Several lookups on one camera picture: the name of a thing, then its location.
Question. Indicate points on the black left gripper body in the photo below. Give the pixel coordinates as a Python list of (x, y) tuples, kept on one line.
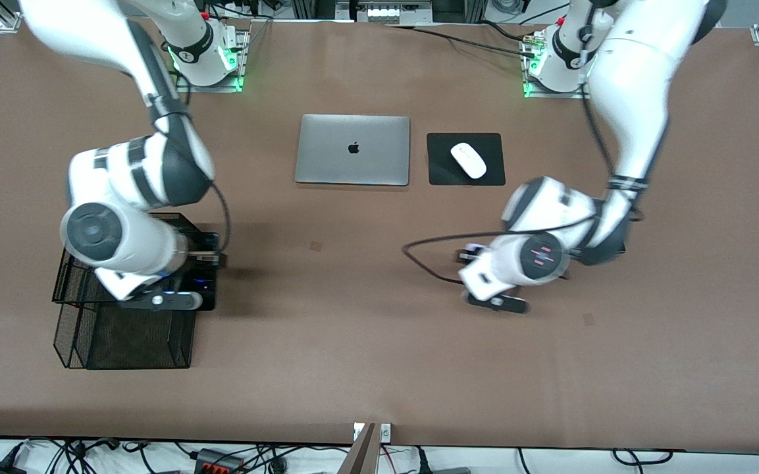
[(467, 255)]

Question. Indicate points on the lavender flip phone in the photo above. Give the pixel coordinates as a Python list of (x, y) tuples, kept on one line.
[(474, 249)]

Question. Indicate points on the black bar smartphone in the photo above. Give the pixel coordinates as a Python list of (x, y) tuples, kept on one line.
[(208, 289)]

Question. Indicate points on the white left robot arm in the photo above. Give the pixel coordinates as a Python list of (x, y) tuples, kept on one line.
[(636, 99)]

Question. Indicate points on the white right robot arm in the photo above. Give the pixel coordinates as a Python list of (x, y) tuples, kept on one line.
[(129, 250)]

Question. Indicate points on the black mouse pad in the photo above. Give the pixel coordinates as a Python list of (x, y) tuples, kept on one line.
[(442, 171)]

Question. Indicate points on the white computer mouse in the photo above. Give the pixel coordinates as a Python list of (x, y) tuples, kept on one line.
[(469, 160)]

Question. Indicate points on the silver closed laptop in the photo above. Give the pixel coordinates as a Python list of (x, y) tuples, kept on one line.
[(326, 151)]

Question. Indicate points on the black orange power strip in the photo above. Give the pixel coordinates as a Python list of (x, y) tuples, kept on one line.
[(218, 464)]

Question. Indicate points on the black power plug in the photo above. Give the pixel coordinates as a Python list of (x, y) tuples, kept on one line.
[(422, 461)]

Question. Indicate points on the white outlet block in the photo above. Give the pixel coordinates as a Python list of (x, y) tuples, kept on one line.
[(392, 13)]

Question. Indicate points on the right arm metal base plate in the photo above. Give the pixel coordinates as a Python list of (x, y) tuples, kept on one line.
[(214, 89)]

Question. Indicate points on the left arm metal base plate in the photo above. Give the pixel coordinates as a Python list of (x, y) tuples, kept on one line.
[(550, 96)]

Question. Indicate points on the small metal table bracket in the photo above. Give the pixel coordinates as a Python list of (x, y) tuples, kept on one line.
[(386, 432)]

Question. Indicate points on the grey camera post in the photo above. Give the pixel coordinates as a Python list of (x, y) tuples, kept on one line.
[(363, 457)]

